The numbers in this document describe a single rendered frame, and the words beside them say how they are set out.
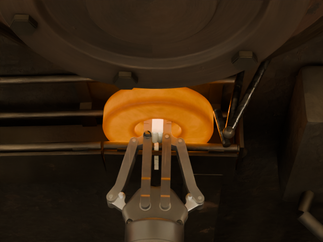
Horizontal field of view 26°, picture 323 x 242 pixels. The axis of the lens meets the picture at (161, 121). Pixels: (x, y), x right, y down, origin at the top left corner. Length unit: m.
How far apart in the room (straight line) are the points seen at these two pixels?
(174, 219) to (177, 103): 0.15
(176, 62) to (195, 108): 0.24
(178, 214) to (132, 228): 0.06
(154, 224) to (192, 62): 0.25
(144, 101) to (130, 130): 0.08
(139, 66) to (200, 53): 0.06
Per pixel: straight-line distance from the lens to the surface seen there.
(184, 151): 0.93
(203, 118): 0.95
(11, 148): 1.03
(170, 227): 0.87
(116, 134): 0.99
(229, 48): 0.68
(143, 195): 0.90
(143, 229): 0.86
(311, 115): 0.94
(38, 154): 1.02
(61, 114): 1.05
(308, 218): 1.08
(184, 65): 0.69
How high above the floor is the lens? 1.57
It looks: 57 degrees down
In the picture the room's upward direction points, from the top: straight up
